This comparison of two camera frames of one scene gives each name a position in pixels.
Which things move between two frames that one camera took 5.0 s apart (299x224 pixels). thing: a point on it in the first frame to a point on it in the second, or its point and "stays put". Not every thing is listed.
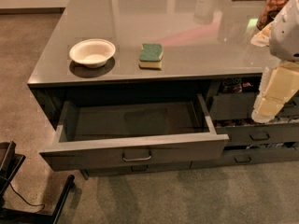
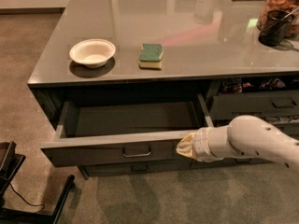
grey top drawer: (135, 132) stays put
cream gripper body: (286, 36) to (199, 144)
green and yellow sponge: (150, 56) stays put
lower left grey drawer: (106, 168) stays put
